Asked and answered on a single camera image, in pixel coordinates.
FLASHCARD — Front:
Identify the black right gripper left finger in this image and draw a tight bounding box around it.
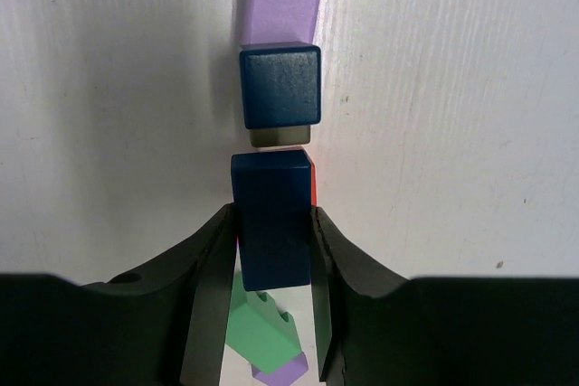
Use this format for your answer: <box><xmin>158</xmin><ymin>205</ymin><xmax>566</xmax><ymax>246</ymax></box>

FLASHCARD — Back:
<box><xmin>1</xmin><ymin>204</ymin><xmax>236</xmax><ymax>385</ymax></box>

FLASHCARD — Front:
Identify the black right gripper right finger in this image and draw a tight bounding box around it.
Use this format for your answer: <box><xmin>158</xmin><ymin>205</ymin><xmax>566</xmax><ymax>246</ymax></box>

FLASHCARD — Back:
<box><xmin>309</xmin><ymin>207</ymin><xmax>578</xmax><ymax>385</ymax></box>

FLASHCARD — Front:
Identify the purple wood block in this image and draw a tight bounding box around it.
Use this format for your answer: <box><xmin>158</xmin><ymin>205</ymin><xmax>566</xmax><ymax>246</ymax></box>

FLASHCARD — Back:
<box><xmin>240</xmin><ymin>0</ymin><xmax>320</xmax><ymax>46</ymax></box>
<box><xmin>252</xmin><ymin>352</ymin><xmax>308</xmax><ymax>386</ymax></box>

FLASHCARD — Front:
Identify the green wood block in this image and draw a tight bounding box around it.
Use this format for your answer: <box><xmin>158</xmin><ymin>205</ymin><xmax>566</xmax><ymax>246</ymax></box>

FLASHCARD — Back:
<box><xmin>225</xmin><ymin>272</ymin><xmax>302</xmax><ymax>374</ymax></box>

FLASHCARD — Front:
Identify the red wood block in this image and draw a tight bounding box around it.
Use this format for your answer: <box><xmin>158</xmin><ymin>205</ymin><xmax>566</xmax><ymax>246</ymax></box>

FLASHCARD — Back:
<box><xmin>303</xmin><ymin>149</ymin><xmax>318</xmax><ymax>206</ymax></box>

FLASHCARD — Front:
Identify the dark blue long block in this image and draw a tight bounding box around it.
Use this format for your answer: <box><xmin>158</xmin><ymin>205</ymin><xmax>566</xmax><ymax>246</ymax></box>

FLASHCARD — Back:
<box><xmin>231</xmin><ymin>148</ymin><xmax>311</xmax><ymax>291</ymax></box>

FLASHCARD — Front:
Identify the brown wood block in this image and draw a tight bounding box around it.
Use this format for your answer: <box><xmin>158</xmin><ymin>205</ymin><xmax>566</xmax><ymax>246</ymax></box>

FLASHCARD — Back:
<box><xmin>249</xmin><ymin>126</ymin><xmax>311</xmax><ymax>150</ymax></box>

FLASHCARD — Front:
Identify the blue cube block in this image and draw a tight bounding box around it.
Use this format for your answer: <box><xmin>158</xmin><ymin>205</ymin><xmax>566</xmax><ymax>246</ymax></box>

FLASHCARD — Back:
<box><xmin>239</xmin><ymin>42</ymin><xmax>322</xmax><ymax>129</ymax></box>

